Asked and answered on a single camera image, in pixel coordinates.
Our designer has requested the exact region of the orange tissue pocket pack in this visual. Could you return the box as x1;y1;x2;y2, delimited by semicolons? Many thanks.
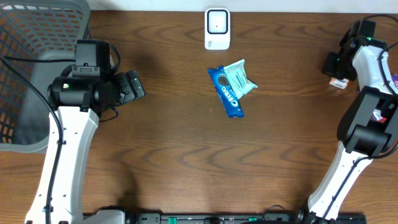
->
329;78;349;90

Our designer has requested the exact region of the purple red tissue pack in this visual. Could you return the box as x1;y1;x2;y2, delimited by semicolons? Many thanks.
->
371;73;398;124

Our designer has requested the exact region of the teal packet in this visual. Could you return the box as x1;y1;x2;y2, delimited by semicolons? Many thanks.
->
223;59;258;99

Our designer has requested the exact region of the blue snack bar wrapper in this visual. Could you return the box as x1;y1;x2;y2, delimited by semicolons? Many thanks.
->
208;66;244;118

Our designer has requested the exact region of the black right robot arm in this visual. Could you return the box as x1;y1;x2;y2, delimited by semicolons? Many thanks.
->
296;35;397;223

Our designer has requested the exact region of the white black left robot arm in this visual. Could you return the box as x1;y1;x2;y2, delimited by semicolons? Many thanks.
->
25;67;145;223

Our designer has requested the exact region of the white barcode scanner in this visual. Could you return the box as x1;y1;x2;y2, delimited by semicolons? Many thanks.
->
205;7;231;50

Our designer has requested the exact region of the dark grey plastic basket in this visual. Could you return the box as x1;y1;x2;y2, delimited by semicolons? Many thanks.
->
1;0;91;153

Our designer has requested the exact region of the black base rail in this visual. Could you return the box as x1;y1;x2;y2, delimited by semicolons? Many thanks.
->
83;212;368;224

